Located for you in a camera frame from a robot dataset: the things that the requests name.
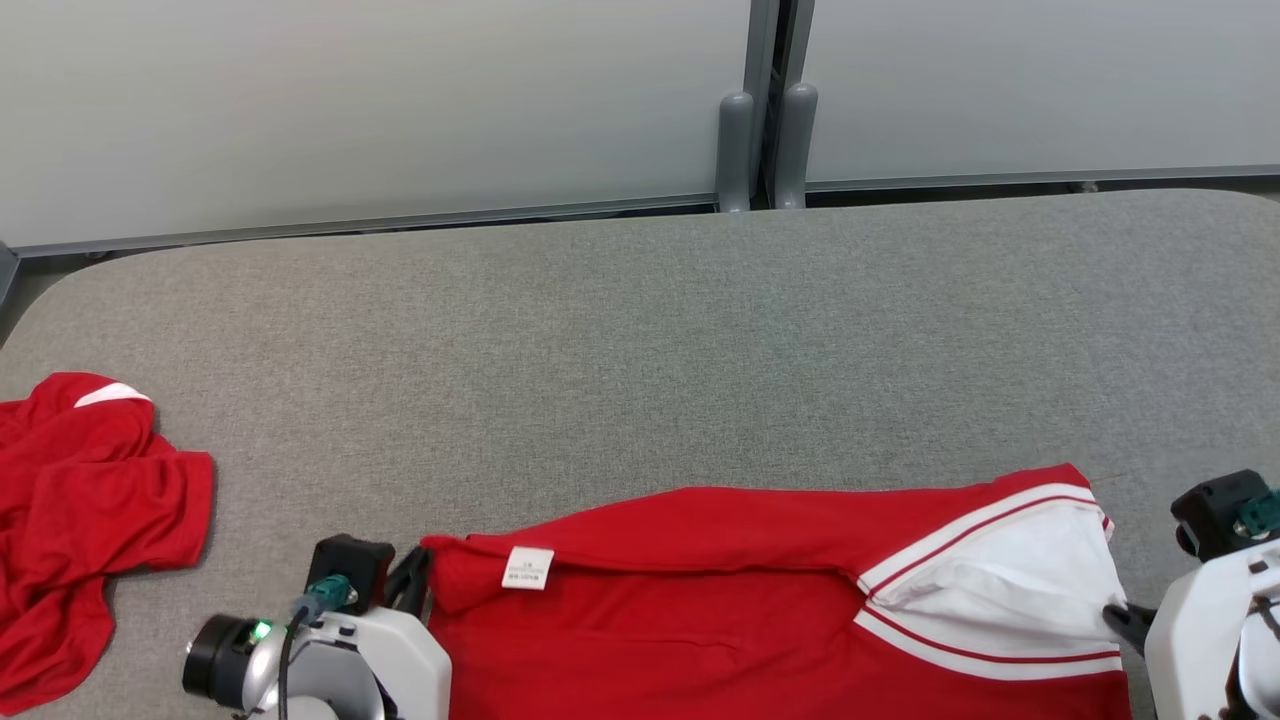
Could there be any left arm cable teal connector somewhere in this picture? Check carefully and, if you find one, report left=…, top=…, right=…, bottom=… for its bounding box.
left=278, top=574, right=358, bottom=720

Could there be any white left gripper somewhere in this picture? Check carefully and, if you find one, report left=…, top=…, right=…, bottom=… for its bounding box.
left=285, top=546, right=453, bottom=720

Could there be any grey partition post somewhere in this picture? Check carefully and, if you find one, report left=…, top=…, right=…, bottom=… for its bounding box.
left=775, top=0, right=819, bottom=211
left=716, top=0, right=781, bottom=213

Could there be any right arm cable teal connector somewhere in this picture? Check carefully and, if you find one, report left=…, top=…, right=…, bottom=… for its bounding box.
left=1235, top=488, right=1280, bottom=541

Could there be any plain red garment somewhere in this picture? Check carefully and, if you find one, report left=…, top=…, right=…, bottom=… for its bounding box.
left=0, top=372, right=216, bottom=716

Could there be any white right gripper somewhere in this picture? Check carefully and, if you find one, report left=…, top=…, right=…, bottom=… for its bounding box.
left=1103, top=540, right=1280, bottom=720

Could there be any grey partition base rail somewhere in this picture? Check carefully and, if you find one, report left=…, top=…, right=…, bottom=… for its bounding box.
left=10, top=193, right=721, bottom=259
left=805, top=163, right=1280, bottom=193

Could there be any arm cable teal connector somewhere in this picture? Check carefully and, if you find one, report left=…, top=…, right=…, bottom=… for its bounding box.
left=278, top=574, right=358, bottom=720
left=1235, top=488, right=1280, bottom=541

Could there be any red jersey with white trim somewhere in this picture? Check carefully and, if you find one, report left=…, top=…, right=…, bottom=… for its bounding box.
left=420, top=462, right=1136, bottom=720

